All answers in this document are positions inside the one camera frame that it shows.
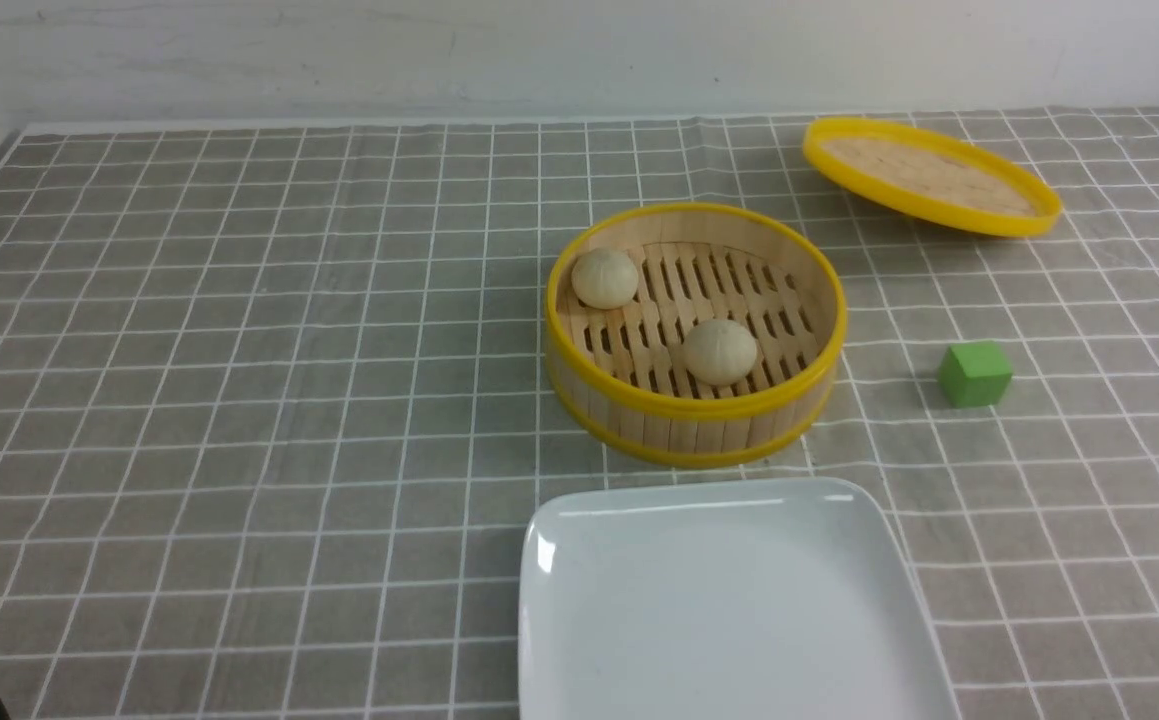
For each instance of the yellow rimmed bamboo steamer lid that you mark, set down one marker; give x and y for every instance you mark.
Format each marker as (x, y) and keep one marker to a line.
(931, 177)

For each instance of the yellow rimmed bamboo steamer basket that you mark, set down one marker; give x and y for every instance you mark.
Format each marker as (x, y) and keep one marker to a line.
(621, 373)

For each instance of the green wooden cube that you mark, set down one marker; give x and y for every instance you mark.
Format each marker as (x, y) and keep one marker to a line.
(974, 374)

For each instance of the grey checked tablecloth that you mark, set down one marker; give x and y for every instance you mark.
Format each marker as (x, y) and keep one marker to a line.
(274, 415)

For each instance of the white square plate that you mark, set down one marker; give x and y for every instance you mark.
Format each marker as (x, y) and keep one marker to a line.
(781, 598)

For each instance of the steamed bun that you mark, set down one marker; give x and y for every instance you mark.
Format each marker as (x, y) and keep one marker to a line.
(605, 278)
(719, 352)

